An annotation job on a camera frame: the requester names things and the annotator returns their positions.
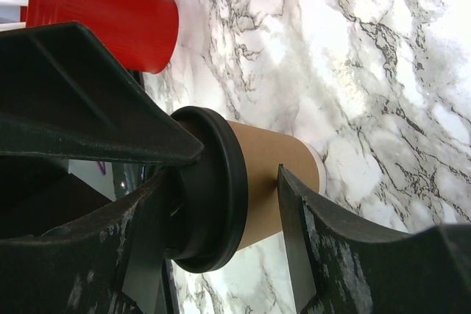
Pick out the brown paper coffee cup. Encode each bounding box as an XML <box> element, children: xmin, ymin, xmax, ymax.
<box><xmin>229</xmin><ymin>121</ymin><xmax>327</xmax><ymax>250</ymax></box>

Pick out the black plastic cup lid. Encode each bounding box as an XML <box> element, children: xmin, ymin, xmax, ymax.
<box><xmin>166</xmin><ymin>106</ymin><xmax>248</xmax><ymax>274</ymax></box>

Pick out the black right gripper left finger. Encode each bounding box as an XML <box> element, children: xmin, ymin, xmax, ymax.
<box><xmin>1</xmin><ymin>166</ymin><xmax>178</xmax><ymax>313</ymax></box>

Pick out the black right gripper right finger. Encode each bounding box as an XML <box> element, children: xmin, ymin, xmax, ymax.
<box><xmin>277</xmin><ymin>168</ymin><xmax>470</xmax><ymax>313</ymax></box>

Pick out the red cylindrical straw holder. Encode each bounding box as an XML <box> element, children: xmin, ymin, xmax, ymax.
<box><xmin>26</xmin><ymin>0</ymin><xmax>179</xmax><ymax>74</ymax></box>

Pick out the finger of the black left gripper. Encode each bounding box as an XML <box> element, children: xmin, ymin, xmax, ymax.
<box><xmin>1</xmin><ymin>22</ymin><xmax>203</xmax><ymax>165</ymax></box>

